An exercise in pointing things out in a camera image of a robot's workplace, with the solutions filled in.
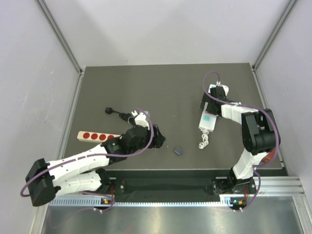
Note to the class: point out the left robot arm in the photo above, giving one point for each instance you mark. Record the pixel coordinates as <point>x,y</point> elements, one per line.
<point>85,171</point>

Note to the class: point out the white power strip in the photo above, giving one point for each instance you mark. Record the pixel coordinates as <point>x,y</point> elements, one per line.
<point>206,125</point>

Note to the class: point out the red cube plug adapter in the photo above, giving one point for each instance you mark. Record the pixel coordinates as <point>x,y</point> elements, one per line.
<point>268,157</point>

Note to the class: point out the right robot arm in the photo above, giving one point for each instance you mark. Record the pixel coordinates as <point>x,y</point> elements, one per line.
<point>260,136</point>

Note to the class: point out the white slotted cable duct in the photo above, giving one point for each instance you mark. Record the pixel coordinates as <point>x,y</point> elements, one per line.
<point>97,201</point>

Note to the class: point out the aluminium frame post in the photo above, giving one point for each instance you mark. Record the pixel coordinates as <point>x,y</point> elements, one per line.
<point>80,72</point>
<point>276,69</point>

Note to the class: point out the left aluminium frame post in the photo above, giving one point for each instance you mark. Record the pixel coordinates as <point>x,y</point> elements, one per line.
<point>80,72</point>

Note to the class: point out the wooden power strip red sockets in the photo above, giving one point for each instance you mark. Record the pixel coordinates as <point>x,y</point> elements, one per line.
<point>95,137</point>

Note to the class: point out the grey plug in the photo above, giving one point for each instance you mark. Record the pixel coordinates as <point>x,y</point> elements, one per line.
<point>178,151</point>

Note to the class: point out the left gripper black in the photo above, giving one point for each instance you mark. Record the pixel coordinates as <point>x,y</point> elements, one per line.
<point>158,139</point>

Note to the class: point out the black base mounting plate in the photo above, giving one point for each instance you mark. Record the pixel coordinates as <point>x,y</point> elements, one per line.
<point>165,186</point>

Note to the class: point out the right aluminium frame post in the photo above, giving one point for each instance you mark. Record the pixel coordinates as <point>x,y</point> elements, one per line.
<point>276,69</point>

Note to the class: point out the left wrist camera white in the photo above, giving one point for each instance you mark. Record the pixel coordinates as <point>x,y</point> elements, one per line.
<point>141,118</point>

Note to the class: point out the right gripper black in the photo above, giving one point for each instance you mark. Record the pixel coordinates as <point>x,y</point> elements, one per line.
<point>207,99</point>

